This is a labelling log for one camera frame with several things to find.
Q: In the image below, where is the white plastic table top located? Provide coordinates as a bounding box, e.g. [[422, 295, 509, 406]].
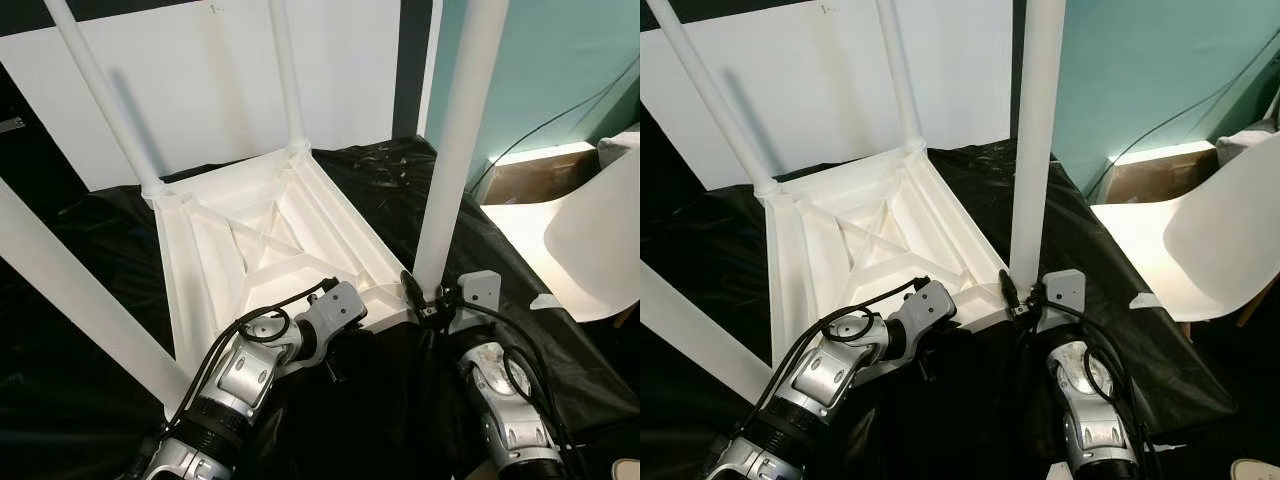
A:
[[755, 140, 1011, 371], [140, 140, 421, 421]]

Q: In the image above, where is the white tapered plastic table leg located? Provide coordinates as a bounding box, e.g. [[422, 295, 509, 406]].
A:
[[43, 0, 168, 198], [267, 0, 311, 153], [640, 262, 773, 403], [0, 178, 193, 413], [875, 0, 927, 153], [645, 0, 783, 198], [412, 0, 509, 298], [1008, 0, 1067, 293]]

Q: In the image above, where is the black plastic sheet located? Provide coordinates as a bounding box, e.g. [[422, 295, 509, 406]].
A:
[[640, 135, 1236, 480], [0, 135, 640, 480]]

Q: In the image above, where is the white plastic shell chair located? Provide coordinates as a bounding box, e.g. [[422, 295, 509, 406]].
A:
[[1090, 130, 1280, 323], [480, 150, 640, 323]]

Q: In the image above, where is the brown cardboard box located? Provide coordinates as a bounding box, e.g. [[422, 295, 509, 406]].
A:
[[480, 143, 601, 206]]

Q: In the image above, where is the large white board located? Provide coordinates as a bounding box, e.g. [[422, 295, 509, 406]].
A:
[[640, 0, 1013, 191], [0, 0, 401, 191]]

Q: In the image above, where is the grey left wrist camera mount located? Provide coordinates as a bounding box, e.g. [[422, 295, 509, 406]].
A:
[[893, 279, 957, 334], [300, 281, 367, 337]]

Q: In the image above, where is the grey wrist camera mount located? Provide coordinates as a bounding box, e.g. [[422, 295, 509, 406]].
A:
[[893, 279, 957, 334], [1040, 268, 1087, 333], [452, 270, 500, 333], [300, 281, 367, 337]]

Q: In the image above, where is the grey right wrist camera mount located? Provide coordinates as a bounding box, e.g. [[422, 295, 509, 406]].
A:
[[1040, 268, 1087, 333], [452, 270, 500, 333]]

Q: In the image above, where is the thin black wall cable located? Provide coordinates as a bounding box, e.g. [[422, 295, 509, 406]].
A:
[[1085, 35, 1280, 196], [468, 55, 640, 196]]

